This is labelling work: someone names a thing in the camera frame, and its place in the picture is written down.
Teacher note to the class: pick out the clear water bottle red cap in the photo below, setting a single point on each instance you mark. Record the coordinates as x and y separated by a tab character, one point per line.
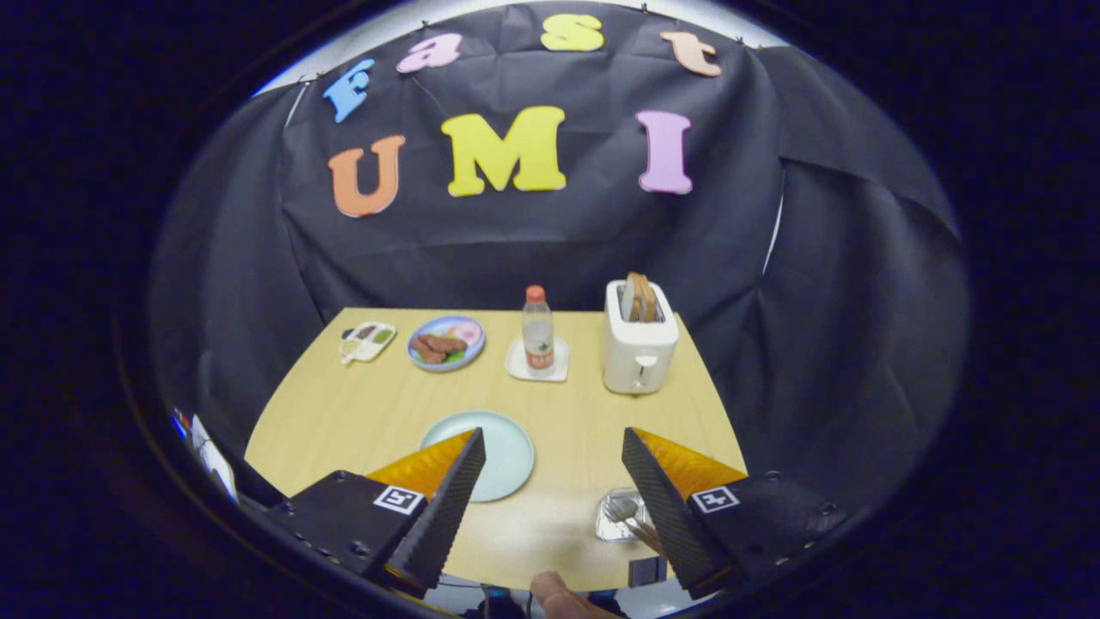
539	335

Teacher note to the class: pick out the white square coaster tray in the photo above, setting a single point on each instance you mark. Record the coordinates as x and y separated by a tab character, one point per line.
516	365

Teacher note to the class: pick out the pale green round plate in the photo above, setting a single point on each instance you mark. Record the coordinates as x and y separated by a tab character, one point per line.
509	451

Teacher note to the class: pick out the stack of white papers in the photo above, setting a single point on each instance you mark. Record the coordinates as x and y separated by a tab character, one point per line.
210	456

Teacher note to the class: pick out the white toaster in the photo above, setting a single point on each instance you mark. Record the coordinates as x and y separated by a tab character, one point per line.
640	361

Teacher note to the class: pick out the blue patterned food plate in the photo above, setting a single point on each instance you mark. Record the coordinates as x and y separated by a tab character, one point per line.
447	361

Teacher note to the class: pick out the small white sauce dish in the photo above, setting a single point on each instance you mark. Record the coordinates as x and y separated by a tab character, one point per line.
369	342

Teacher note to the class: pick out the black backdrop cloth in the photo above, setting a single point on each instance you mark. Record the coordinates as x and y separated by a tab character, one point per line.
533	249

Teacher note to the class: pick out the brown toast slice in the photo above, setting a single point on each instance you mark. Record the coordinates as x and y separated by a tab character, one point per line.
631	297
649	301

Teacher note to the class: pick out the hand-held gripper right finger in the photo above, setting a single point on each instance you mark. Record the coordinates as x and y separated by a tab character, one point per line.
662	507

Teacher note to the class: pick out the brown grilled sausages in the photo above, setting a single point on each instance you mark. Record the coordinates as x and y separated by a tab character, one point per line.
436	346

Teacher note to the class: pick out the black table edge clamp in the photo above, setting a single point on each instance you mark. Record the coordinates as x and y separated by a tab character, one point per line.
646	572

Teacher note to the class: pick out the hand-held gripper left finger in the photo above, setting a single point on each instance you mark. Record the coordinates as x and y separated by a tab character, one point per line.
443	516

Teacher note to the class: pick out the pink ham slice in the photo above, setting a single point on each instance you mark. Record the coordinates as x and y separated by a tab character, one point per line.
467	332

